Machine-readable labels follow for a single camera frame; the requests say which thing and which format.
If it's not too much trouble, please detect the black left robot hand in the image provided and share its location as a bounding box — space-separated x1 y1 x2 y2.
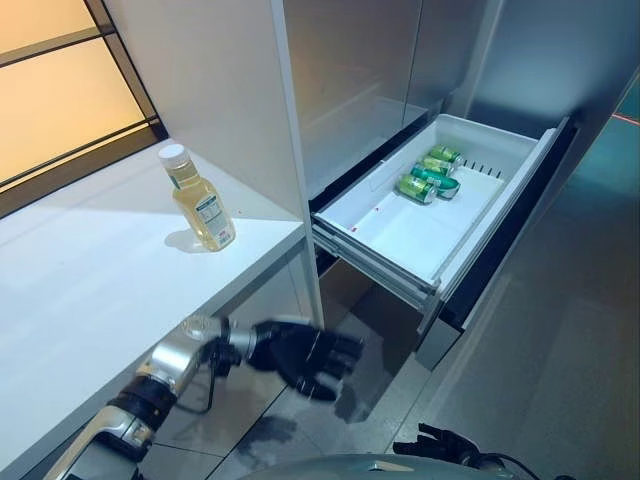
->
246 320 366 403

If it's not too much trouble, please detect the green drink can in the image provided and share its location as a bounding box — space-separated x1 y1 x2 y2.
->
410 166 462 200
421 155 455 177
395 173 438 205
429 144 465 165

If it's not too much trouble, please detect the white fridge drawer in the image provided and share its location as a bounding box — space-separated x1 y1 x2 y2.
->
310 113 571 337

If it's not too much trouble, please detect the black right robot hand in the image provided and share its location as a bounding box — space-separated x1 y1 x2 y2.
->
392 422 482 467

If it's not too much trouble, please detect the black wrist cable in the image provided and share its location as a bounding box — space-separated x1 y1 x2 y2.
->
175 335 236 414

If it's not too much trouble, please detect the black framed window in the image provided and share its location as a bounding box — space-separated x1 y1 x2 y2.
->
0 0 170 220

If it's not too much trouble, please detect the yellow juice bottle white cap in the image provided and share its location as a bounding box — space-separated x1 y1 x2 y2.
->
158 143 237 253

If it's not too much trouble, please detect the stainless steel fridge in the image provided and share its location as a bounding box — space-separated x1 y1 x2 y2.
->
282 0 640 480

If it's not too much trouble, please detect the white counter cabinet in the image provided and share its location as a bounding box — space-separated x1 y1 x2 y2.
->
0 0 321 480

